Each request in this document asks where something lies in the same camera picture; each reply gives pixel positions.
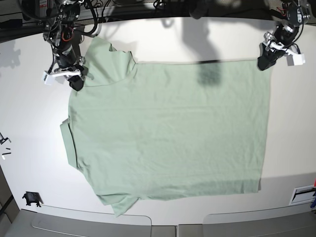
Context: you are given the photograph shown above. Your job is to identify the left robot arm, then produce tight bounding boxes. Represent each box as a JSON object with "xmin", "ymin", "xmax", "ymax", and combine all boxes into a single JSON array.
[{"xmin": 257, "ymin": 0, "xmax": 310, "ymax": 71}]

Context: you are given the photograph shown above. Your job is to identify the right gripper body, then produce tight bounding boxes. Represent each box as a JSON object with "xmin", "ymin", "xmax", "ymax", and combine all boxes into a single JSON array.
[{"xmin": 53, "ymin": 56, "xmax": 88, "ymax": 81}]

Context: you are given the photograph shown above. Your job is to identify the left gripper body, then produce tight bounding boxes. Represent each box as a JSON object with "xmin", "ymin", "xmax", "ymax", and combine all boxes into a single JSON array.
[{"xmin": 261, "ymin": 32, "xmax": 296, "ymax": 56}]

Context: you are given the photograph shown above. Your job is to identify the small black and white parts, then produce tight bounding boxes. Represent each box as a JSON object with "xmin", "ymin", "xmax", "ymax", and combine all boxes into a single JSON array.
[{"xmin": 0, "ymin": 148, "xmax": 12, "ymax": 160}]

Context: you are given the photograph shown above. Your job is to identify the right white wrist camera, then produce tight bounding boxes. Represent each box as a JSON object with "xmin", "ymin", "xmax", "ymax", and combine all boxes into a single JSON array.
[{"xmin": 41, "ymin": 71, "xmax": 57, "ymax": 85}]

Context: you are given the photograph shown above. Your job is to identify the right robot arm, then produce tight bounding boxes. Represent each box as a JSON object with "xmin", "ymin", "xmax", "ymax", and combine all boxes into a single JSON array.
[{"xmin": 17, "ymin": 0, "xmax": 98, "ymax": 91}]

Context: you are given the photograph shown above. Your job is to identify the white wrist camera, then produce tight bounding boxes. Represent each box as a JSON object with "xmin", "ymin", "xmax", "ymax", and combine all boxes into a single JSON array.
[
  {"xmin": 286, "ymin": 53, "xmax": 306, "ymax": 66},
  {"xmin": 41, "ymin": 71, "xmax": 57, "ymax": 85}
]

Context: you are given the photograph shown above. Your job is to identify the light green T-shirt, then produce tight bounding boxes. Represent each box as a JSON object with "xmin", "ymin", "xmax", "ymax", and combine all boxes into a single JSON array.
[{"xmin": 60, "ymin": 38, "xmax": 271, "ymax": 216}]

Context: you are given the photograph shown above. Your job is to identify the black power adapter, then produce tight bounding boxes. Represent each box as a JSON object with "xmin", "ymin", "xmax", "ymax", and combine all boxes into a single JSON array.
[{"xmin": 0, "ymin": 19, "xmax": 23, "ymax": 29}]

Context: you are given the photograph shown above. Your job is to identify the black clamp on table edge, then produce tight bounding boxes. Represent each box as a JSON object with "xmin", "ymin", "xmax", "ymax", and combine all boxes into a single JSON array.
[{"xmin": 22, "ymin": 192, "xmax": 43, "ymax": 207}]

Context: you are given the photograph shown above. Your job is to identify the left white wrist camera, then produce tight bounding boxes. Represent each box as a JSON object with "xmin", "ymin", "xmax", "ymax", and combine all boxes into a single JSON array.
[{"xmin": 286, "ymin": 53, "xmax": 306, "ymax": 66}]

